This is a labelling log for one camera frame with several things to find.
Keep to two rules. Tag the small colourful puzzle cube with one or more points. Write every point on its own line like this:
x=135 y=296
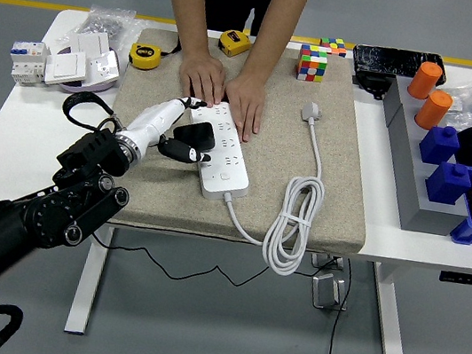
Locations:
x=333 y=46

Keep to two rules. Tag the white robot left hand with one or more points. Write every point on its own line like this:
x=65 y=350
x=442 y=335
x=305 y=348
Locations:
x=155 y=119

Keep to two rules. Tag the orange cylinder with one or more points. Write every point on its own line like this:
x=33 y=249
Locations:
x=425 y=81
x=433 y=110

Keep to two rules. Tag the large colourful puzzle cube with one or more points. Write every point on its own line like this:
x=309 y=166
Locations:
x=312 y=65

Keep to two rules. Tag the white power strip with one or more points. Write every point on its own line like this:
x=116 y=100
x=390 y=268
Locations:
x=227 y=175

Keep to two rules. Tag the black cracked flat device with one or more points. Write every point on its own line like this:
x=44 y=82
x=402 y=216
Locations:
x=384 y=61

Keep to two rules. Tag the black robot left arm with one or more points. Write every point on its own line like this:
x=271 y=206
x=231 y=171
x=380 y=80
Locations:
x=32 y=216

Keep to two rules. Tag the white wall switch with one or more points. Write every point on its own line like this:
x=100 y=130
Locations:
x=67 y=67
x=91 y=44

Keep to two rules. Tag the squarish yellow tape measure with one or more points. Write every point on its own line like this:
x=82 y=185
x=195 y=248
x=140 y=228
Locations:
x=234 y=43

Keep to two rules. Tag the purple bowl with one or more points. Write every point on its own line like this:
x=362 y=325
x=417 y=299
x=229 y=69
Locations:
x=75 y=88

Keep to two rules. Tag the small black device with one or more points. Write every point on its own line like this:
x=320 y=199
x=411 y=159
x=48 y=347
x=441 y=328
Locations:
x=372 y=82

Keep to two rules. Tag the black plug adapter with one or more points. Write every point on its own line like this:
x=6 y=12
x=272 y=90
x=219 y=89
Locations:
x=195 y=134

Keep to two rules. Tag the person's left hand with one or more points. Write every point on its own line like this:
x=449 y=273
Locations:
x=245 y=102

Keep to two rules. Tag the grey stepped stand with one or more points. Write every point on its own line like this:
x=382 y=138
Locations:
x=403 y=167

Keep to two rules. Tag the white circuit breaker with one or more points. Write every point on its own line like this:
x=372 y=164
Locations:
x=27 y=63

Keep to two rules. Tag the person's right hand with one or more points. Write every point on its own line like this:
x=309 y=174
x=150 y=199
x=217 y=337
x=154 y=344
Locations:
x=203 y=78

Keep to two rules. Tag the person's left forearm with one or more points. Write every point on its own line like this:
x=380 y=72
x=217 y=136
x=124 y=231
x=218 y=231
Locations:
x=280 y=22

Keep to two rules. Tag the white table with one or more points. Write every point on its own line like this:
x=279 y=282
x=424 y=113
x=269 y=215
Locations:
x=409 y=247

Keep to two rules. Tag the white wall socket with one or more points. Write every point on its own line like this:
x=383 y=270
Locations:
x=103 y=66

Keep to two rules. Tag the small silver metal bracket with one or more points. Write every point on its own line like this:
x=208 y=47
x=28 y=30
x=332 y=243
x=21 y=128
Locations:
x=326 y=262

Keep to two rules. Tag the blue block with knob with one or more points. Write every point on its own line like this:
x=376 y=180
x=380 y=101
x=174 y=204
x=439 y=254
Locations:
x=447 y=185
x=439 y=146

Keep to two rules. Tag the round yellow tape measure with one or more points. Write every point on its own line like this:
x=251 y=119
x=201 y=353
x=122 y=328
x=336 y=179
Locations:
x=144 y=57

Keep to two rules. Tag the large silver metal bracket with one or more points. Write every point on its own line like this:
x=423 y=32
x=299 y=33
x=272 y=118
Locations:
x=325 y=292

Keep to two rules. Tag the clear bag of white parts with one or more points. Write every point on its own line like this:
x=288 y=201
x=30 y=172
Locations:
x=465 y=105

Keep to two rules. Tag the grey-brown mat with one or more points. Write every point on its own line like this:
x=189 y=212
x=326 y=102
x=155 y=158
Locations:
x=266 y=155

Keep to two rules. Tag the clear bag of metal screws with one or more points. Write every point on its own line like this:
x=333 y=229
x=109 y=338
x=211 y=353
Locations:
x=105 y=21

